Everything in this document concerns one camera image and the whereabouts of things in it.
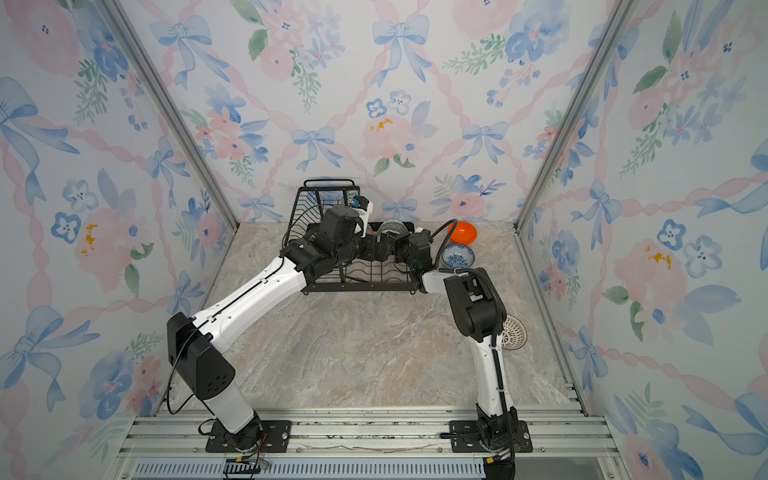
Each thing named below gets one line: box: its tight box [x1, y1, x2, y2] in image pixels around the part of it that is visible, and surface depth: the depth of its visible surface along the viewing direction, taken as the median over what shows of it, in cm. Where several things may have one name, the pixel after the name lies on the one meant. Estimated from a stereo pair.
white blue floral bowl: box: [442, 243, 475, 269], surface depth 109 cm
